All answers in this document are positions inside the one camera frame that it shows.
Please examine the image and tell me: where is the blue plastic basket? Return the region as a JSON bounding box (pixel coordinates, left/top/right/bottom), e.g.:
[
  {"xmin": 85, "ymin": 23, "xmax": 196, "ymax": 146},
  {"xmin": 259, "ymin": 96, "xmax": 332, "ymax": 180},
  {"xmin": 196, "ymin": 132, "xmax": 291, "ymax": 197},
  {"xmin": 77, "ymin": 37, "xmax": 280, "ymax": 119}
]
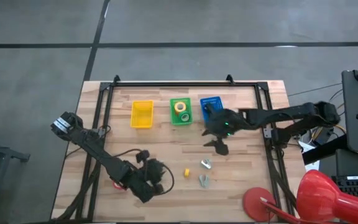
[{"xmin": 200, "ymin": 96, "xmax": 225, "ymax": 123}]

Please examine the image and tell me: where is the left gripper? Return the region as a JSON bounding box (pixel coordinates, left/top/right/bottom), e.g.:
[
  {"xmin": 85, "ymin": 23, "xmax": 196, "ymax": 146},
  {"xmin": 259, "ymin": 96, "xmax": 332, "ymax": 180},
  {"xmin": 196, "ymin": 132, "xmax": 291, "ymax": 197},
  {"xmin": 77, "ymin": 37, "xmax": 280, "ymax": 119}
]
[{"xmin": 135, "ymin": 150, "xmax": 167, "ymax": 195}]

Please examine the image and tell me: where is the yellow plastic basket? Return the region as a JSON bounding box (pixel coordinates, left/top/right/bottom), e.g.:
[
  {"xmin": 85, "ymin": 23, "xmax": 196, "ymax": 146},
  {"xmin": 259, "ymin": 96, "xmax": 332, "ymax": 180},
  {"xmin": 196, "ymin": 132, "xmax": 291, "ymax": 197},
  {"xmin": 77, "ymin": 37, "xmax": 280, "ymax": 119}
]
[{"xmin": 130, "ymin": 100, "xmax": 154, "ymax": 129}]

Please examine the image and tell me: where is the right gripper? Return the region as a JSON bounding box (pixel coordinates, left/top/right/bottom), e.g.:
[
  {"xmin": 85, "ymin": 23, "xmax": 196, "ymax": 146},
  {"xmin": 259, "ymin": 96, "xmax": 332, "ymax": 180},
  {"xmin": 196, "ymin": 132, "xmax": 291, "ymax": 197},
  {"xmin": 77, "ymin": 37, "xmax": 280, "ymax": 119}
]
[{"xmin": 201, "ymin": 107, "xmax": 247, "ymax": 156}]

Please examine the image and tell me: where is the black aluminium table frame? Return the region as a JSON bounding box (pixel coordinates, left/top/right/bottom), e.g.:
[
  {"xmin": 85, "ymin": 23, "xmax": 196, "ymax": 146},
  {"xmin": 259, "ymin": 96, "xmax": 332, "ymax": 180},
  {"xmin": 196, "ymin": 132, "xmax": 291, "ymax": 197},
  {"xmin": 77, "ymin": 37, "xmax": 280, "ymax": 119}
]
[{"xmin": 75, "ymin": 74, "xmax": 295, "ymax": 223}]

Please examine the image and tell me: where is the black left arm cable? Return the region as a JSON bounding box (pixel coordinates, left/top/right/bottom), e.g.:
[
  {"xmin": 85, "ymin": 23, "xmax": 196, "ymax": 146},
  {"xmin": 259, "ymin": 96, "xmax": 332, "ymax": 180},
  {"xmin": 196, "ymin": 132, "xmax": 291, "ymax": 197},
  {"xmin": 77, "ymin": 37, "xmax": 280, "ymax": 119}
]
[{"xmin": 116, "ymin": 148, "xmax": 175, "ymax": 196}]

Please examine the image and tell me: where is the black stand beam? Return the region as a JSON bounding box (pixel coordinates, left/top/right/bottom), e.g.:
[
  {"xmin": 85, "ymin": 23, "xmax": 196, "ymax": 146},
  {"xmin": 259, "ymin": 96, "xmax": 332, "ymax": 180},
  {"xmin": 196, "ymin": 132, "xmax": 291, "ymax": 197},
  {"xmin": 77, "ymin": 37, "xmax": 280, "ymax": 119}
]
[{"xmin": 301, "ymin": 133, "xmax": 349, "ymax": 166}]

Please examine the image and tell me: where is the green plastic basket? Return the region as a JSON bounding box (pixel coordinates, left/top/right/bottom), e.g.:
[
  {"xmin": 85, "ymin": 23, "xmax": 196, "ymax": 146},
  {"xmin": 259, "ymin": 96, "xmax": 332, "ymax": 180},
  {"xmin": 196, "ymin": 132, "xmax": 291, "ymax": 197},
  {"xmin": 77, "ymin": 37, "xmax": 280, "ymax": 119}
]
[{"xmin": 169, "ymin": 97, "xmax": 194, "ymax": 126}]

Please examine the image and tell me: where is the red desk lamp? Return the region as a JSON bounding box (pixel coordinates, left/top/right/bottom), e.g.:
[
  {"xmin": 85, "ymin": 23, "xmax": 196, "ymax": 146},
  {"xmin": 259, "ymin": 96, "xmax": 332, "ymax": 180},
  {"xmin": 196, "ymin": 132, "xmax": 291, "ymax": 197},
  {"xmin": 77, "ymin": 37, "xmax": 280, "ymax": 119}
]
[{"xmin": 242, "ymin": 169, "xmax": 358, "ymax": 224}]

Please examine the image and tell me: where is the black stapler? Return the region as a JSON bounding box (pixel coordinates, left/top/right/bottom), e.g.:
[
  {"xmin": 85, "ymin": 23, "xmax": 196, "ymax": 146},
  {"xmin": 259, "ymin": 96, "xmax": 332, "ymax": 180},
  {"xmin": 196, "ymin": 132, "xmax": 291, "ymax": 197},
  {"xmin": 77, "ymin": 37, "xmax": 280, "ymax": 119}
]
[{"xmin": 204, "ymin": 104, "xmax": 218, "ymax": 118}]

